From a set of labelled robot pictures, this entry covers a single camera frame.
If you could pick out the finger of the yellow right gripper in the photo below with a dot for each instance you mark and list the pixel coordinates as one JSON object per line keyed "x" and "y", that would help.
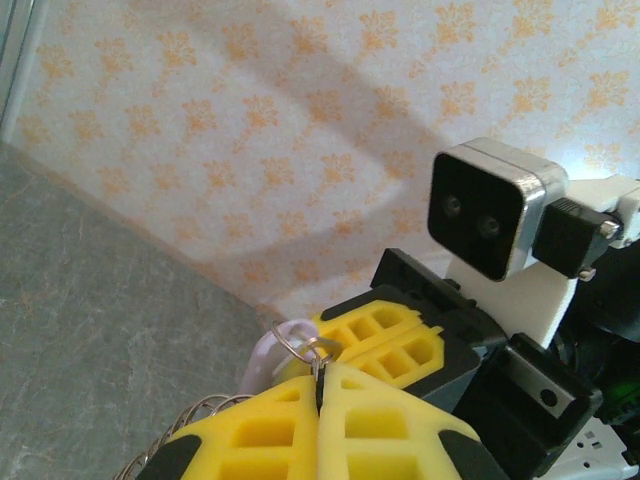
{"x": 430, "y": 345}
{"x": 345, "y": 325}

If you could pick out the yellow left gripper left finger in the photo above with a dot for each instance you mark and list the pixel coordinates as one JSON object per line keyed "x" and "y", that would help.
{"x": 215, "y": 425}

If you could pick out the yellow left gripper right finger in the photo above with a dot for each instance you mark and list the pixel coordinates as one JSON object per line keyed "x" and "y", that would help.
{"x": 425, "y": 425}

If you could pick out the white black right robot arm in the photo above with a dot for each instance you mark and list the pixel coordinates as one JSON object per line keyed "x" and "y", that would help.
{"x": 605, "y": 450}

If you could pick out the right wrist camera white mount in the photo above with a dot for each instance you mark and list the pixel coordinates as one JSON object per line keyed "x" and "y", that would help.
{"x": 475, "y": 215}

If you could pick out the aluminium frame post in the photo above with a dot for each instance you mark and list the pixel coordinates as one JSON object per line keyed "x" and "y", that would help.
{"x": 15, "y": 50}

